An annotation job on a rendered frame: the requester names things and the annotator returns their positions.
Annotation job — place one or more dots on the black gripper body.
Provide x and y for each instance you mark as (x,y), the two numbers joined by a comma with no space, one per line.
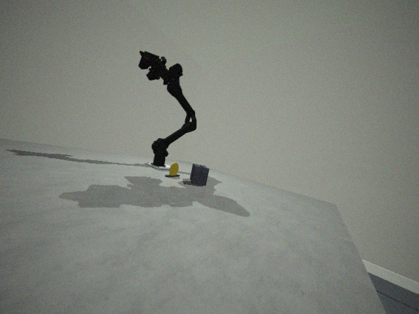
(157,64)

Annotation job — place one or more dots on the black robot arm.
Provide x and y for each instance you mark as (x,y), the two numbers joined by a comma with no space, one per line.
(171,77)

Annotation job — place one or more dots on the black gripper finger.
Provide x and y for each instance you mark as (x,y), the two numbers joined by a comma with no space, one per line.
(144,54)
(153,57)

